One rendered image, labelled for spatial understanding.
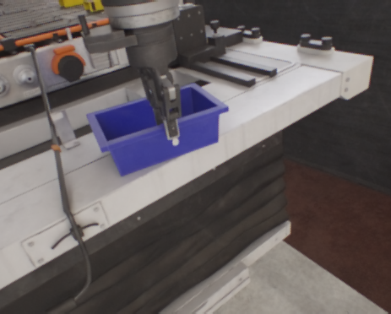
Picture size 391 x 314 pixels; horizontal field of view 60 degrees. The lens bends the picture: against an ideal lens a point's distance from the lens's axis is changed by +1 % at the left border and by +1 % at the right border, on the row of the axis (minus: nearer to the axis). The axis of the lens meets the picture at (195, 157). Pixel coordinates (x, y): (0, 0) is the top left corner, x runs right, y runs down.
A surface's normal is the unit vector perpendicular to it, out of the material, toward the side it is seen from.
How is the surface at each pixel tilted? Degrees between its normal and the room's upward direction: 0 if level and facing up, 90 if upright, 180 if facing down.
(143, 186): 90
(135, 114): 85
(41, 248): 90
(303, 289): 0
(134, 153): 95
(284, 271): 0
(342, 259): 0
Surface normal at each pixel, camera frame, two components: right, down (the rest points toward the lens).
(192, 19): 0.60, 0.37
